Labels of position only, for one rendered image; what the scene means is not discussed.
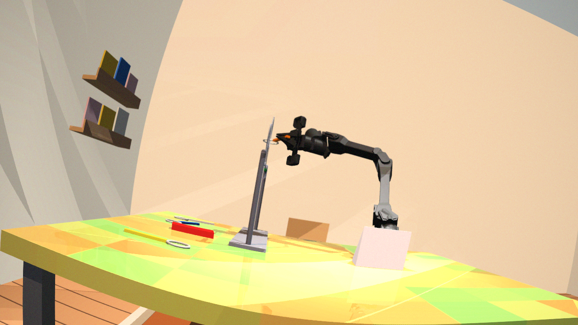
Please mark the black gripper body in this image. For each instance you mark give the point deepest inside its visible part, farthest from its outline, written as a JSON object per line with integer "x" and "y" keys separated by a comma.
{"x": 303, "y": 142}

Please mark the orange bar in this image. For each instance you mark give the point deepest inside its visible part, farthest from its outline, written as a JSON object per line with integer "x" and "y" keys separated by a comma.
{"x": 276, "y": 139}

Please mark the yellow handle with white loop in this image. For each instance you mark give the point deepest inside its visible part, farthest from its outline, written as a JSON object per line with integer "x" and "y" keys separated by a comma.
{"x": 158, "y": 238}

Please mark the red rectangular block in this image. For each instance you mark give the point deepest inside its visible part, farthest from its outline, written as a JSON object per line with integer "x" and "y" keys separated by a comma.
{"x": 193, "y": 230}

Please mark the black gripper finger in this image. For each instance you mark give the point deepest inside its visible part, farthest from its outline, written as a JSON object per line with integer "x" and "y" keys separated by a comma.
{"x": 289, "y": 142}
{"x": 292, "y": 133}

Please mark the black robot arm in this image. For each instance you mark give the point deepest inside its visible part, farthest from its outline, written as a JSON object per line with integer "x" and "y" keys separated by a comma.
{"x": 383, "y": 216}

